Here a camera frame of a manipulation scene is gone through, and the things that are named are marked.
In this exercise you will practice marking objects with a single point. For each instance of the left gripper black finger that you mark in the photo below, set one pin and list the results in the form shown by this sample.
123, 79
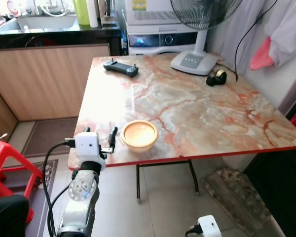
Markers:
112, 137
87, 130

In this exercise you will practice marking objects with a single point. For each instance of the beige round bowl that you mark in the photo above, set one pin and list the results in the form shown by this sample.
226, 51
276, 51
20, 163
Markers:
139, 136

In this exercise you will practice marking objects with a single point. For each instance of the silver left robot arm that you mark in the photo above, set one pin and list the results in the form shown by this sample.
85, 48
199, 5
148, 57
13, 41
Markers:
84, 190

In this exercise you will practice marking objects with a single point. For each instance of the black metal table legs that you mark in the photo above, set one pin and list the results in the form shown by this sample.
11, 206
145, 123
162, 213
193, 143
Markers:
138, 185

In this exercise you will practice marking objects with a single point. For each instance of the dark patterned floor rug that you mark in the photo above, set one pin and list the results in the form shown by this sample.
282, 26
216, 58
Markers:
48, 173

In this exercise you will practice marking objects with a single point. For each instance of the wooden kitchen cabinet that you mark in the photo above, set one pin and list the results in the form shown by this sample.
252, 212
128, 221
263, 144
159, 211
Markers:
49, 81

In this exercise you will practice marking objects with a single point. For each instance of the black handheld remote controller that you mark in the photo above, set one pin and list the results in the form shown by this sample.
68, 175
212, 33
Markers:
121, 67

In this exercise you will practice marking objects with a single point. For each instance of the red plastic stool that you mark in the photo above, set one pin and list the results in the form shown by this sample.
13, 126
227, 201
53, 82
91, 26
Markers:
5, 163

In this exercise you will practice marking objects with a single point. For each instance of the black kitchen countertop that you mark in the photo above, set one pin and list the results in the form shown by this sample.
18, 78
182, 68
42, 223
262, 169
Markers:
54, 38

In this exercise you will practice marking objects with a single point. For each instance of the white desk fan black grille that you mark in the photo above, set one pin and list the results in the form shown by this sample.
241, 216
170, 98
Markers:
192, 61

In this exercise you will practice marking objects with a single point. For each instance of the person's leg in black trousers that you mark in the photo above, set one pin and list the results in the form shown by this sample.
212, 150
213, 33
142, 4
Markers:
7, 215

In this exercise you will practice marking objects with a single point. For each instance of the steel kitchen sink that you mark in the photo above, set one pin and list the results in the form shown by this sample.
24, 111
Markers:
39, 23

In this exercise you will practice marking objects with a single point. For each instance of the white bottle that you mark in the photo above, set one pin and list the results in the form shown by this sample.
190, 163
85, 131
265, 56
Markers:
92, 13

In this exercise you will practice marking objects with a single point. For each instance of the green bottle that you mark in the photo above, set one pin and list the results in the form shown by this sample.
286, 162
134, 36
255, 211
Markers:
81, 12

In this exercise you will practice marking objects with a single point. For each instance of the white washing machine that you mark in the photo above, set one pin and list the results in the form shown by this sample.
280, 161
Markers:
155, 27

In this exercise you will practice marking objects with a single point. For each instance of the dark utensil holder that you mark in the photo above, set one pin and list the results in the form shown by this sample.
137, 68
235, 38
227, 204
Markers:
107, 14

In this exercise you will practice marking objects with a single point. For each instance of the black cabinet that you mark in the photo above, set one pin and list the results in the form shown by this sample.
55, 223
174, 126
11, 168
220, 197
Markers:
281, 192

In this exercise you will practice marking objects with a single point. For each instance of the black tape dispenser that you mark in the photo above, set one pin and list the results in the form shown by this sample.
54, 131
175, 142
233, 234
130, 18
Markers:
217, 78

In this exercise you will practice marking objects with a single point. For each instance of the white hanging garment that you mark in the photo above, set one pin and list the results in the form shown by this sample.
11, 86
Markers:
288, 29

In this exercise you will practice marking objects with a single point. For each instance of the speckled brown floor mat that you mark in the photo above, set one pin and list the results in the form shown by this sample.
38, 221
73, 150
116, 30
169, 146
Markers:
237, 197

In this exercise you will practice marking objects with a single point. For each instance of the pink hanging cloth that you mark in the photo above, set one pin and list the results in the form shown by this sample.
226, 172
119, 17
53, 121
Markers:
261, 55

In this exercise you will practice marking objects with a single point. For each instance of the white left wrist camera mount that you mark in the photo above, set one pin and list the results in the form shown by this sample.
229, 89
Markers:
88, 145

